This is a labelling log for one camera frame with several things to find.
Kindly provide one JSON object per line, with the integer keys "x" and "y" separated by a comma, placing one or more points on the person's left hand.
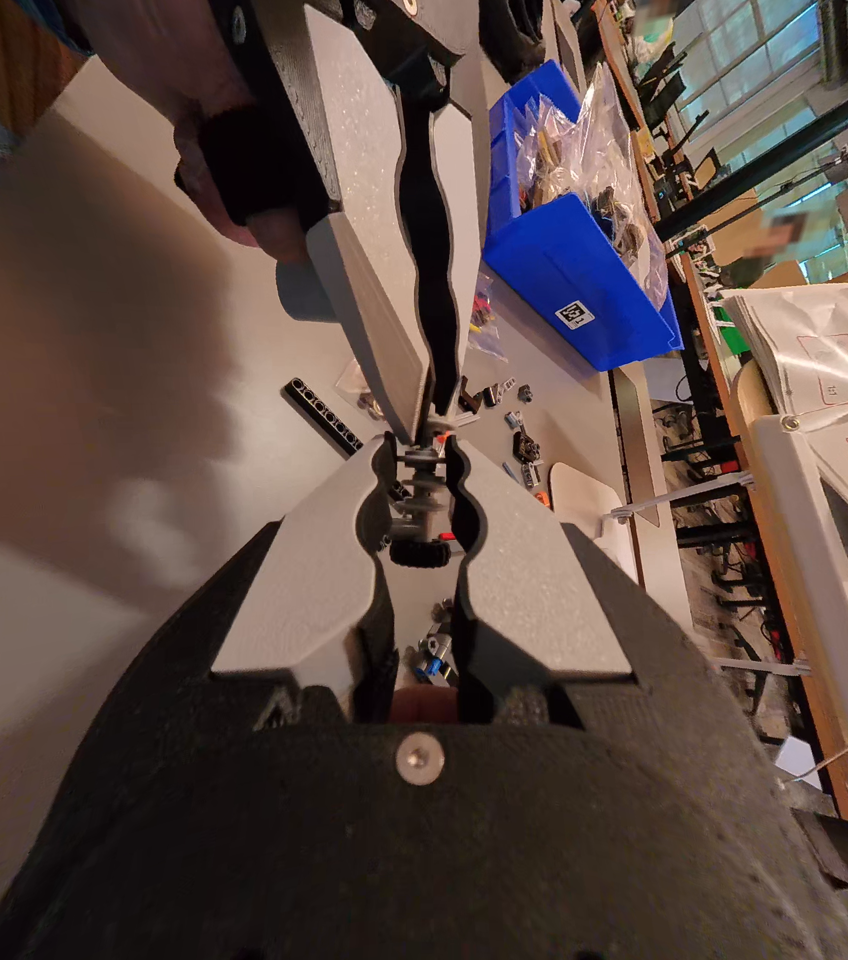
{"x": 184, "y": 60}

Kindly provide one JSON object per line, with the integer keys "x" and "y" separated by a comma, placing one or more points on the clear bag yellow blue parts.
{"x": 484, "y": 322}

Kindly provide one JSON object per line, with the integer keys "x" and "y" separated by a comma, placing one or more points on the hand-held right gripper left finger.
{"x": 304, "y": 592}

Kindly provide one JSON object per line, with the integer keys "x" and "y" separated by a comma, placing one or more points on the toy car chassis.
{"x": 435, "y": 652}

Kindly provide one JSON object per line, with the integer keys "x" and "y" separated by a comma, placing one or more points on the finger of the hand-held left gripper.
{"x": 465, "y": 210}
{"x": 364, "y": 150}

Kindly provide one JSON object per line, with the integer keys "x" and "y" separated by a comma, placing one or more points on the clear bags of toy parts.
{"x": 581, "y": 135}

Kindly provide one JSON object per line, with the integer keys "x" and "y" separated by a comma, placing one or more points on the grey wheel with black gear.
{"x": 427, "y": 510}

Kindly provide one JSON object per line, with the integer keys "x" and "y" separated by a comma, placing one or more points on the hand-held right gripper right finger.
{"x": 536, "y": 592}

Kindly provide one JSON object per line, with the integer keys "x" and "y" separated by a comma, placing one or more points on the instruction booklet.
{"x": 806, "y": 322}

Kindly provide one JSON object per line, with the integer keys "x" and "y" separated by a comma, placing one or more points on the cluster of small dark parts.
{"x": 525, "y": 446}

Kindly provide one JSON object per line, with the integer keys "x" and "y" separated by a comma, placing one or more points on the black pole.
{"x": 768, "y": 161}

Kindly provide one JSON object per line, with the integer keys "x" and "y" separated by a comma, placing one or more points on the black holed toy beam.
{"x": 319, "y": 412}

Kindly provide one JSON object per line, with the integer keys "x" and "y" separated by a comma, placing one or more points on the grey toy axle with gear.
{"x": 420, "y": 555}

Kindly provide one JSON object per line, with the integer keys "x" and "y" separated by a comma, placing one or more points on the clear bag red tan parts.
{"x": 356, "y": 386}

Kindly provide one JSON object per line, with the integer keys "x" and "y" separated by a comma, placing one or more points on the white document stand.
{"x": 806, "y": 562}

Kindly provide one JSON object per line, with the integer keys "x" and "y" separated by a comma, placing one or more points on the black toy bracket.
{"x": 469, "y": 401}

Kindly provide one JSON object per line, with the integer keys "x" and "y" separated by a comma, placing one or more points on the blue plastic bin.
{"x": 566, "y": 262}

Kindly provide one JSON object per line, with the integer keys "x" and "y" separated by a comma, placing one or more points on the black toy elbow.
{"x": 495, "y": 391}

